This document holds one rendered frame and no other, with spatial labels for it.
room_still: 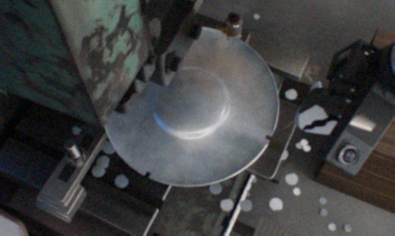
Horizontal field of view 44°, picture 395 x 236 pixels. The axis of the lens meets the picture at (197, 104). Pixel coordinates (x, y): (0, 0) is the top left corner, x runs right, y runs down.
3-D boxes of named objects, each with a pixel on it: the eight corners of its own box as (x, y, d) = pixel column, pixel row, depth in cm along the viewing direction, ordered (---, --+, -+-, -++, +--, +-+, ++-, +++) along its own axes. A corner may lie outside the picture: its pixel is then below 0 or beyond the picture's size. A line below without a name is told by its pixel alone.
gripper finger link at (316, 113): (307, 98, 73) (347, 78, 65) (295, 132, 71) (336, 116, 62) (290, 88, 72) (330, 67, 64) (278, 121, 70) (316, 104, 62)
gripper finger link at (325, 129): (324, 108, 74) (366, 91, 66) (312, 143, 71) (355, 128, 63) (307, 99, 73) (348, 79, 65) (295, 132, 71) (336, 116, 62)
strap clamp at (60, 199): (120, 138, 86) (111, 112, 77) (69, 224, 80) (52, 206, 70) (91, 124, 88) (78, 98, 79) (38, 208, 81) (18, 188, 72)
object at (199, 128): (304, 68, 83) (305, 66, 83) (231, 219, 73) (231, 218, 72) (157, 5, 89) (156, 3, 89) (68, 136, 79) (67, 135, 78)
